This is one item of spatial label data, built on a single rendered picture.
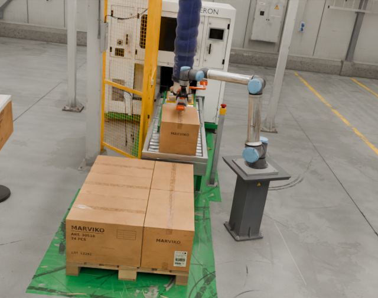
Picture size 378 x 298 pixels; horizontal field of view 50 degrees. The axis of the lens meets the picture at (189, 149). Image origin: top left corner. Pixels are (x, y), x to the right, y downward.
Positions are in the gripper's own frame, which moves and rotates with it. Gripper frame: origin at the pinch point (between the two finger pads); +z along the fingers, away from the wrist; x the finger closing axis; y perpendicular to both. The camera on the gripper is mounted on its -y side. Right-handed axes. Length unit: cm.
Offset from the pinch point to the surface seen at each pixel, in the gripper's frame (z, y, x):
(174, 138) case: 44, 25, 3
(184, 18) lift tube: -75, 46, 5
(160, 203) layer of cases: 67, -70, 10
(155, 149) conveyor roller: 66, 42, 23
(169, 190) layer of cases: 67, -45, 3
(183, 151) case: 58, 25, -8
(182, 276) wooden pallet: 112, -105, -14
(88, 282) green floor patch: 121, -112, 61
